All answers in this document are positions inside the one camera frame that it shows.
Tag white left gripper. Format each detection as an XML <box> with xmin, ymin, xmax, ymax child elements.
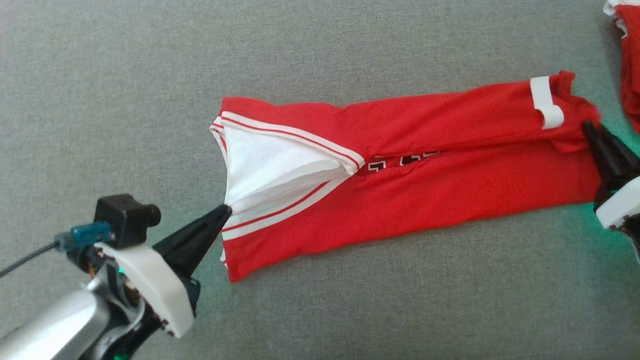
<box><xmin>94</xmin><ymin>203</ymin><xmax>234</xmax><ymax>339</ymax></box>

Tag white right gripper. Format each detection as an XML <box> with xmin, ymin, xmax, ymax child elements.
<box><xmin>582</xmin><ymin>119</ymin><xmax>640</xmax><ymax>251</ymax></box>

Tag red shorts with white band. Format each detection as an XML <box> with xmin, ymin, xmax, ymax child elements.
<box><xmin>603</xmin><ymin>0</ymin><xmax>640</xmax><ymax>134</ymax></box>

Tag red white striped jersey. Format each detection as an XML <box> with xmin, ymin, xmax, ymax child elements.
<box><xmin>208</xmin><ymin>70</ymin><xmax>604</xmax><ymax>284</ymax></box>

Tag grey fabric sofa seat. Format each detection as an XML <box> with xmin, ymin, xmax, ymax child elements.
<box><xmin>0</xmin><ymin>0</ymin><xmax>640</xmax><ymax>360</ymax></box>

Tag cable with blue connector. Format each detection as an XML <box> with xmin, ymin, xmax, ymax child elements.
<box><xmin>0</xmin><ymin>221</ymin><xmax>112</xmax><ymax>279</ymax></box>

